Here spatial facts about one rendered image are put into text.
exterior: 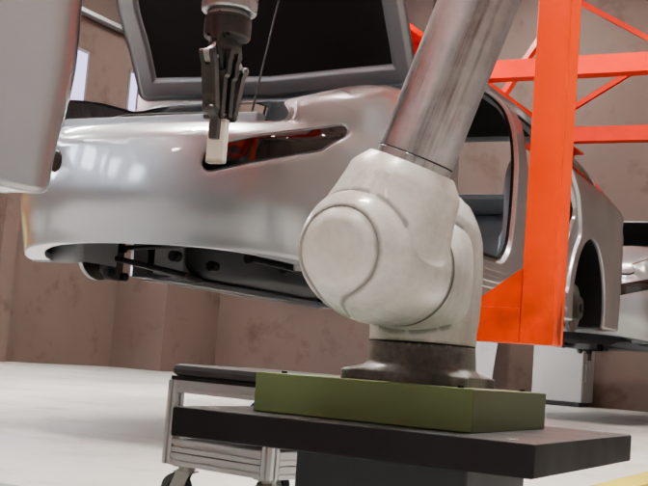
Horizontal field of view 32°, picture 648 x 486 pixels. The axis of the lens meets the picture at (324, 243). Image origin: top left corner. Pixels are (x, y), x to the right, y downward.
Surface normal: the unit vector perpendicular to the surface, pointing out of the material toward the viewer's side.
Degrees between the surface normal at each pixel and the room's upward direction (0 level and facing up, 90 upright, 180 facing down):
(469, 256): 80
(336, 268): 95
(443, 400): 90
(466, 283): 91
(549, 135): 90
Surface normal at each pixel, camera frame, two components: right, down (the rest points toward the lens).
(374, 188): -0.33, -0.33
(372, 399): -0.46, -0.13
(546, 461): 0.88, 0.02
